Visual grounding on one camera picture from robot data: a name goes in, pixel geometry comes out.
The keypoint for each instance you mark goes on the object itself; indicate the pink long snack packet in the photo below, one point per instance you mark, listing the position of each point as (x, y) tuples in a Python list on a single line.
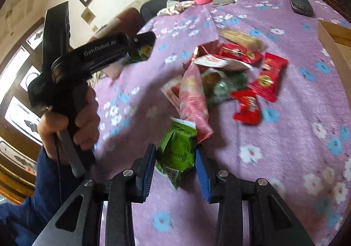
[(267, 77), (192, 98)]

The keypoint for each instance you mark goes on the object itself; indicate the white cloth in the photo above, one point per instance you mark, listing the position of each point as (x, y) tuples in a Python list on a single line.
[(172, 7)]

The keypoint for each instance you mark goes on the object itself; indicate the person's left forearm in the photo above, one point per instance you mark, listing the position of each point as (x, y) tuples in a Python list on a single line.
[(35, 194)]

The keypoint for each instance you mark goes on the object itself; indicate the dark green snack packet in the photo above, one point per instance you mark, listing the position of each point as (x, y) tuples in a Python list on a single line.
[(230, 88)]

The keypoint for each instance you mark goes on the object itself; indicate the black glasses case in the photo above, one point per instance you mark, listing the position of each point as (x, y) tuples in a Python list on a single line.
[(300, 4)]

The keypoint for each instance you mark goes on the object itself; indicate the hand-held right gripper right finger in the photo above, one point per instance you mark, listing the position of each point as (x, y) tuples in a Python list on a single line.
[(203, 177)]

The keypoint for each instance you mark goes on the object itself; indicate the wall switch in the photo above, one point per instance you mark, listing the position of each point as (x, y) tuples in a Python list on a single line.
[(94, 28)]

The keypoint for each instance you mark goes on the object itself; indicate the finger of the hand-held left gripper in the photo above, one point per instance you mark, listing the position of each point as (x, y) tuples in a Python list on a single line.
[(142, 39)]

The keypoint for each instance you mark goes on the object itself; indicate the wooden framed window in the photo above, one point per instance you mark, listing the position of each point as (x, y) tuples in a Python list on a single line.
[(16, 114)]

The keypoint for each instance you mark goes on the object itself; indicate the dark red snack packet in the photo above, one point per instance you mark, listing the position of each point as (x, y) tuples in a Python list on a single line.
[(246, 107)]

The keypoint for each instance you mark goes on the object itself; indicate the beige long snack packet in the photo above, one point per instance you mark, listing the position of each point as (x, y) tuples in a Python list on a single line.
[(241, 39)]

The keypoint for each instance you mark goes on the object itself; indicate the purple floral tablecloth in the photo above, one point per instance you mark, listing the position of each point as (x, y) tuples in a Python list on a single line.
[(288, 139)]

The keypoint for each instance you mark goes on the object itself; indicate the cardboard box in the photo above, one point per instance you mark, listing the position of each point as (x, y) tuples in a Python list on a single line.
[(333, 40)]

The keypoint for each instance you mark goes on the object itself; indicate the small wall picture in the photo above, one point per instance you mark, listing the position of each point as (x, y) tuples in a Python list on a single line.
[(88, 15)]

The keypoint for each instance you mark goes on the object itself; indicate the booklet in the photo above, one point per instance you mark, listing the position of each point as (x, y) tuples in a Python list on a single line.
[(222, 0)]

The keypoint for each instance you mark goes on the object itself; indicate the brown chair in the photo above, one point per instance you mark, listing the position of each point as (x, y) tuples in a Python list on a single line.
[(129, 15)]

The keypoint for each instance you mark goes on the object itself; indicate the light green snack packet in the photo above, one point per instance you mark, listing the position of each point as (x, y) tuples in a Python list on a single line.
[(175, 147)]

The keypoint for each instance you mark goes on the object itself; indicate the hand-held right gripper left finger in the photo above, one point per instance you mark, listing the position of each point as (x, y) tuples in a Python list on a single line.
[(145, 170)]

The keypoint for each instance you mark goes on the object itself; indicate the person's left hand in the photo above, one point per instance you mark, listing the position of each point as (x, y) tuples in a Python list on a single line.
[(89, 119)]

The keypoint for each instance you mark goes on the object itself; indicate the white red snack packet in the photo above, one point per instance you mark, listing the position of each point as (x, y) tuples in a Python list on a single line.
[(219, 62)]

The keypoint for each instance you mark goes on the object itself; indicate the clear green snack packet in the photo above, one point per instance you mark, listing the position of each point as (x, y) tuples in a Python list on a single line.
[(212, 78)]

